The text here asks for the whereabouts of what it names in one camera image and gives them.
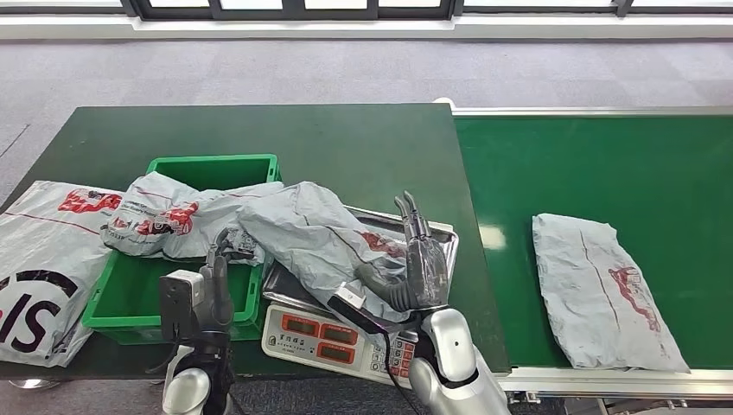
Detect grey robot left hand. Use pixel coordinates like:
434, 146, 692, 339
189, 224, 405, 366
197, 227, 237, 335

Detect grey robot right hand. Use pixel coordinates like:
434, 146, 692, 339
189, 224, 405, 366
354, 190, 451, 314

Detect grey courier package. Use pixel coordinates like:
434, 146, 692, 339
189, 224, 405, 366
532, 213, 692, 374
237, 181, 415, 325

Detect green plastic basket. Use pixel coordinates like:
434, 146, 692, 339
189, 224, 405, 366
81, 153, 283, 346

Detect white package with QR codes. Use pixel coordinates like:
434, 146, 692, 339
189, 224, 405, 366
100, 171, 286, 268

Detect electronic weighing scale steel tray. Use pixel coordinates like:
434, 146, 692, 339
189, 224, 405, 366
260, 205, 461, 389

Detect flat grey courier package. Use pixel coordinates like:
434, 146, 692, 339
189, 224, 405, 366
532, 213, 692, 374

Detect large white package black letters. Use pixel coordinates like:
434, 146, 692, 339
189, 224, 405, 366
0, 181, 124, 369

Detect dark green table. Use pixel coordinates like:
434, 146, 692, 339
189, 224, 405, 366
0, 103, 512, 381

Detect round metal table foot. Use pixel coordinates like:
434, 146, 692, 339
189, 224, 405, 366
8, 379, 61, 391

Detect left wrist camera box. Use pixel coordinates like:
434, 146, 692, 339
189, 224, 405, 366
158, 269, 206, 345

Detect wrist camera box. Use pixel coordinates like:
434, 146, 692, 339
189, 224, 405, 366
327, 281, 420, 338
158, 269, 206, 345

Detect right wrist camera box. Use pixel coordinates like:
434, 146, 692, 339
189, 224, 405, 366
327, 281, 420, 338

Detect silver conveyor frame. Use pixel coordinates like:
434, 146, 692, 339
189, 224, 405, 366
432, 97, 733, 415

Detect dark window frame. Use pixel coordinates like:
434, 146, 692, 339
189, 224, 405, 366
0, 0, 733, 21

